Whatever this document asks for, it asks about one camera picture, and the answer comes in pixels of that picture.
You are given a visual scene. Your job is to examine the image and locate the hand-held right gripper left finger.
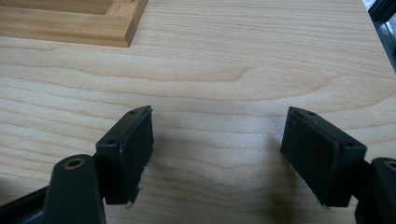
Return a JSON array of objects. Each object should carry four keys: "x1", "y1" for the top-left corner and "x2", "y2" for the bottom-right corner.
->
[{"x1": 94, "y1": 105, "x2": 155, "y2": 207}]

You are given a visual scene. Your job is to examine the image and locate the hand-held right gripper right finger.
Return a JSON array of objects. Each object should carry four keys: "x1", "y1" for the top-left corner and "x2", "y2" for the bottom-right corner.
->
[{"x1": 279, "y1": 105, "x2": 368, "y2": 209}]

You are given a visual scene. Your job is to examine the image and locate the light wooden rack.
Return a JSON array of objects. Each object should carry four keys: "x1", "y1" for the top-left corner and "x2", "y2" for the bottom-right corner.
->
[{"x1": 0, "y1": 0, "x2": 149, "y2": 49}]

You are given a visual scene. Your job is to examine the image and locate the dark metal frame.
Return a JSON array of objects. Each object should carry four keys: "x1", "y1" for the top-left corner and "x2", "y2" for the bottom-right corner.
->
[{"x1": 367, "y1": 0, "x2": 396, "y2": 75}]

